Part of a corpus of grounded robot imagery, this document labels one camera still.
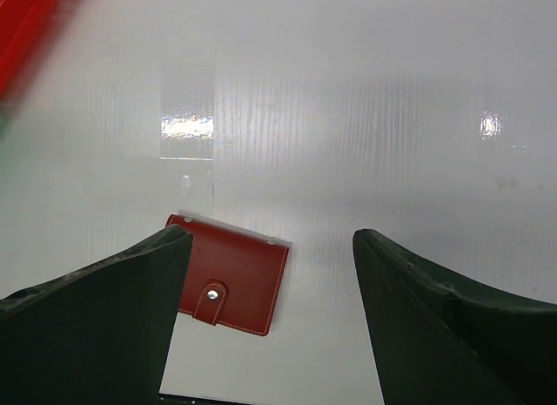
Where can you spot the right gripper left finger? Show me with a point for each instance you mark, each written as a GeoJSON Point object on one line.
{"type": "Point", "coordinates": [98, 335]}

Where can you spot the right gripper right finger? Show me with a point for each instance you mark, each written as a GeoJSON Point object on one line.
{"type": "Point", "coordinates": [439, 337]}

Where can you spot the red leather card holder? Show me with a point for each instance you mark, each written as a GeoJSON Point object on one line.
{"type": "Point", "coordinates": [234, 275]}

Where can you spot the red bin with gold card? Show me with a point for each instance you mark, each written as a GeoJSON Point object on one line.
{"type": "Point", "coordinates": [25, 25]}

